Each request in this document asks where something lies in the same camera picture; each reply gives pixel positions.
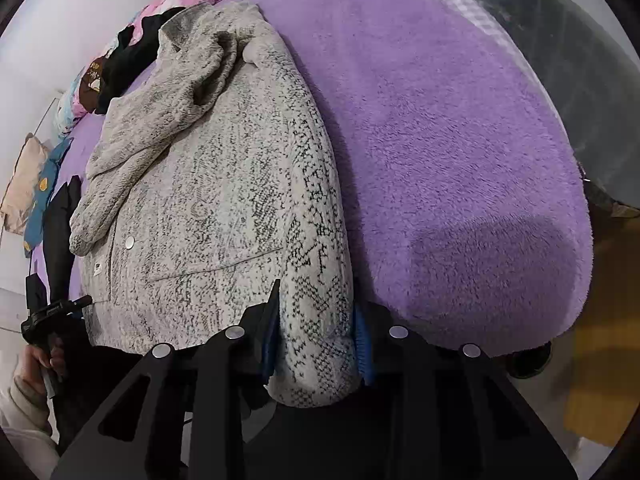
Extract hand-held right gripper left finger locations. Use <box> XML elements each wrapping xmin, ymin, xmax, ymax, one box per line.
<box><xmin>52</xmin><ymin>280</ymin><xmax>281</xmax><ymax>480</ymax></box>

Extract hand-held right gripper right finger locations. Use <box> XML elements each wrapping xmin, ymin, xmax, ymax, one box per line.
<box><xmin>352</xmin><ymin>302</ymin><xmax>576</xmax><ymax>480</ymax></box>

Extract white grey patterned fleece jacket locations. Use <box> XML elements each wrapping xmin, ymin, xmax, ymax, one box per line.
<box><xmin>68</xmin><ymin>1</ymin><xmax>368</xmax><ymax>408</ymax></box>

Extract black clothes pile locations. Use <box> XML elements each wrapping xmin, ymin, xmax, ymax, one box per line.
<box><xmin>95</xmin><ymin>7</ymin><xmax>186</xmax><ymax>115</ymax></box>

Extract person's left hand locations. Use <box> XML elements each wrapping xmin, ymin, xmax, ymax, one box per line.
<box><xmin>22</xmin><ymin>335</ymin><xmax>68</xmax><ymax>386</ymax></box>

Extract folded black pants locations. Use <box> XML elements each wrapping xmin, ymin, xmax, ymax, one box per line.
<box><xmin>42</xmin><ymin>175</ymin><xmax>83</xmax><ymax>306</ymax></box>

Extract beige pillow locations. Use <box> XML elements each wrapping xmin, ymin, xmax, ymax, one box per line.
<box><xmin>0</xmin><ymin>132</ymin><xmax>51</xmax><ymax>236</ymax></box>

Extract black shoe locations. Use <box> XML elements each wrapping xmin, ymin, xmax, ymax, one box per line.
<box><xmin>505</xmin><ymin>340</ymin><xmax>553</xmax><ymax>380</ymax></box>

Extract purple fleece blanket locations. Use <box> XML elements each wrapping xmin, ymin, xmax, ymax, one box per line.
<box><xmin>30</xmin><ymin>0</ymin><xmax>596</xmax><ymax>358</ymax></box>

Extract brown cartoon print cloth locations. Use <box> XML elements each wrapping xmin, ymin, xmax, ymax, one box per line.
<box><xmin>77</xmin><ymin>57</ymin><xmax>108</xmax><ymax>113</ymax></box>

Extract yellow floor mat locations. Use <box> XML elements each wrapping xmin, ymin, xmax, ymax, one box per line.
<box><xmin>565</xmin><ymin>305</ymin><xmax>640</xmax><ymax>448</ymax></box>

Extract round glass table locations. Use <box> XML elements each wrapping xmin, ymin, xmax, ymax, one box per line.
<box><xmin>440</xmin><ymin>0</ymin><xmax>640</xmax><ymax>221</ymax></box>

